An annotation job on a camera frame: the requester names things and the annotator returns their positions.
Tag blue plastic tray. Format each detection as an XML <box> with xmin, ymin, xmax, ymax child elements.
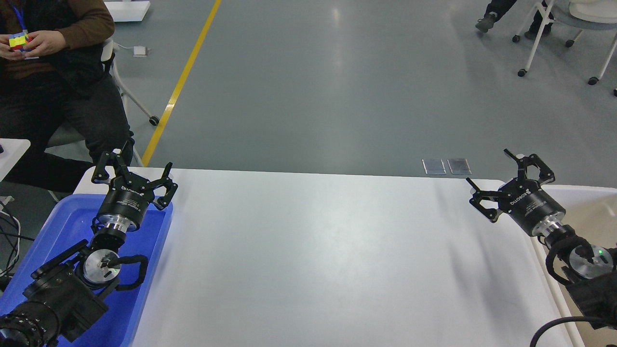
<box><xmin>0</xmin><ymin>194</ymin><xmax>174</xmax><ymax>347</ymax></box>

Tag black cables at left edge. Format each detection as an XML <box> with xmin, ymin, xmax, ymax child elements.
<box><xmin>0</xmin><ymin>197</ymin><xmax>22</xmax><ymax>292</ymax></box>

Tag white office chair on castors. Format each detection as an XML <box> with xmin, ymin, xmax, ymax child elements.
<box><xmin>511</xmin><ymin>0</ymin><xmax>616</xmax><ymax>92</ymax></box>

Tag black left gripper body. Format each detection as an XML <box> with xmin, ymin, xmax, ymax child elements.
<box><xmin>92</xmin><ymin>176</ymin><xmax>157</xmax><ymax>233</ymax></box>

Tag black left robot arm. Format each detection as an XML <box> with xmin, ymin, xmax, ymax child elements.
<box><xmin>1</xmin><ymin>149</ymin><xmax>178</xmax><ymax>347</ymax></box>

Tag white plastic bin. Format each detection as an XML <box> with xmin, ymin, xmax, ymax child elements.
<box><xmin>497</xmin><ymin>180</ymin><xmax>617</xmax><ymax>347</ymax></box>

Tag white chair under seated person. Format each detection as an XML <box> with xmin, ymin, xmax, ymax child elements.
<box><xmin>46</xmin><ymin>39</ymin><xmax>160</xmax><ymax>167</ymax></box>

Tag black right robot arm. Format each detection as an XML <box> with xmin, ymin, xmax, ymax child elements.
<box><xmin>467</xmin><ymin>149</ymin><xmax>617</xmax><ymax>347</ymax></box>

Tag colourful rubik's cube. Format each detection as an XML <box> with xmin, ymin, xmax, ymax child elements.
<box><xmin>8</xmin><ymin>29</ymin><xmax>31</xmax><ymax>53</ymax></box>

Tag metal floor plate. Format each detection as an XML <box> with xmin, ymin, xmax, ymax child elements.
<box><xmin>422</xmin><ymin>159</ymin><xmax>447</xmax><ymax>175</ymax></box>
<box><xmin>447</xmin><ymin>158</ymin><xmax>472</xmax><ymax>175</ymax></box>

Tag left metal floor plate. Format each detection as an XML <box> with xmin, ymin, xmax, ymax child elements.
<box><xmin>422</xmin><ymin>159</ymin><xmax>447</xmax><ymax>175</ymax></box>

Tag right metal floor plate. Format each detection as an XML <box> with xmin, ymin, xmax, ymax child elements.
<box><xmin>447</xmin><ymin>158</ymin><xmax>472</xmax><ymax>175</ymax></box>

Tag walking person in black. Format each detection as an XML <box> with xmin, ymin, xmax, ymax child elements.
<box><xmin>475</xmin><ymin>0</ymin><xmax>550</xmax><ymax>40</ymax></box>

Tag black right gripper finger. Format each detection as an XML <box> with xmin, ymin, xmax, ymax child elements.
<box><xmin>466</xmin><ymin>177</ymin><xmax>511</xmax><ymax>223</ymax></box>
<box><xmin>503</xmin><ymin>148</ymin><xmax>555</xmax><ymax>187</ymax></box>

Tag white power adapter on floor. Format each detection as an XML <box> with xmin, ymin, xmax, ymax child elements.
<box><xmin>133</xmin><ymin>46</ymin><xmax>148</xmax><ymax>57</ymax></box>

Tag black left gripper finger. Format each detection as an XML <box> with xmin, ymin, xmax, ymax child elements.
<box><xmin>91</xmin><ymin>151</ymin><xmax>132</xmax><ymax>185</ymax></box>
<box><xmin>146</xmin><ymin>162</ymin><xmax>179</xmax><ymax>211</ymax></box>

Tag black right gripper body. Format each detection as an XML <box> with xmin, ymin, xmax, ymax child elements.
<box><xmin>500</xmin><ymin>179</ymin><xmax>566</xmax><ymax>237</ymax></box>

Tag white side table corner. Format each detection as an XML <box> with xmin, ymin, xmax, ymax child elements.
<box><xmin>0</xmin><ymin>138</ymin><xmax>30</xmax><ymax>181</ymax></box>

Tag white box on floor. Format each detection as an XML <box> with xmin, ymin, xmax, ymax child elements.
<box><xmin>104</xmin><ymin>0</ymin><xmax>151</xmax><ymax>23</ymax></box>

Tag seated person in brown sweater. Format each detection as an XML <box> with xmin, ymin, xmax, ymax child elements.
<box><xmin>0</xmin><ymin>0</ymin><xmax>134</xmax><ymax>193</ymax></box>

